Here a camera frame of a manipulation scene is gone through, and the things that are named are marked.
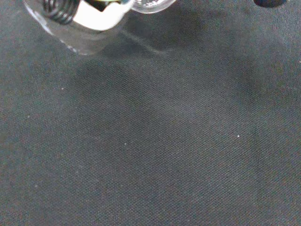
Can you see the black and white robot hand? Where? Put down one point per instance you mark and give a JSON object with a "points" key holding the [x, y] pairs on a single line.
{"points": [[101, 16]]}

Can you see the black table cloth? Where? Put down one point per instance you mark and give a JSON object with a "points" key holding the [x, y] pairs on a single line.
{"points": [[150, 141]]}

